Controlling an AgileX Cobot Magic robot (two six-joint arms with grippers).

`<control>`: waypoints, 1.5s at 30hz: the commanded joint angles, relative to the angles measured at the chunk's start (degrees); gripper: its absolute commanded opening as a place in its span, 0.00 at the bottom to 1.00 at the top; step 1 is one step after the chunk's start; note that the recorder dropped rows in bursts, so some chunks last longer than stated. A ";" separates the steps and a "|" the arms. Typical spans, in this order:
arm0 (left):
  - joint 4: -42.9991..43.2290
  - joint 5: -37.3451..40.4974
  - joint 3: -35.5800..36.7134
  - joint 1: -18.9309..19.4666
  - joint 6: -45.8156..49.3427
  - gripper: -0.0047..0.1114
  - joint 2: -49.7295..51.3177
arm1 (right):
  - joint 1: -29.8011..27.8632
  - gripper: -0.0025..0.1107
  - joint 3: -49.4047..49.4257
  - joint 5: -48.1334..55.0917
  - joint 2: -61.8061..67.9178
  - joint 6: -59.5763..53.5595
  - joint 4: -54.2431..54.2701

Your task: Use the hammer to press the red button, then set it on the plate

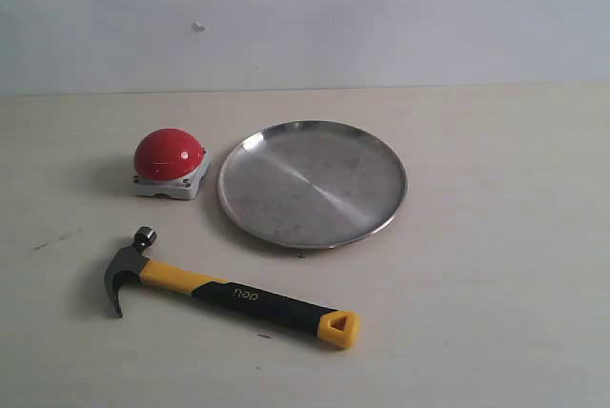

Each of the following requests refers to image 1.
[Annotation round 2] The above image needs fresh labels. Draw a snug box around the red dome push button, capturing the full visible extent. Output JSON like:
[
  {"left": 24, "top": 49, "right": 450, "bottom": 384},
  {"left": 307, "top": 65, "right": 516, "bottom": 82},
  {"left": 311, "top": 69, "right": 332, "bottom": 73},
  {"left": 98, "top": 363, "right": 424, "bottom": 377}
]
[{"left": 132, "top": 128, "right": 211, "bottom": 200}]

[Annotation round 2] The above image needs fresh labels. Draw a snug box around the yellow black claw hammer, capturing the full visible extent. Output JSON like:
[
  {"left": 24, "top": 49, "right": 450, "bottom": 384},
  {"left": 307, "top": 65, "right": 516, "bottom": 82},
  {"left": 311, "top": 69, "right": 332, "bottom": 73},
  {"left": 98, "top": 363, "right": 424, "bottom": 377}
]
[{"left": 104, "top": 227, "right": 359, "bottom": 349}]

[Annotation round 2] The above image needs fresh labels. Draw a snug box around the round steel plate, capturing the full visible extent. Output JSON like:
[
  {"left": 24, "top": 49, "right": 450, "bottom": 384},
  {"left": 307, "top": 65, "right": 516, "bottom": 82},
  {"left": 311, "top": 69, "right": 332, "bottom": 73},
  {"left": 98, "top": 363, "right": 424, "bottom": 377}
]
[{"left": 216, "top": 120, "right": 408, "bottom": 250}]

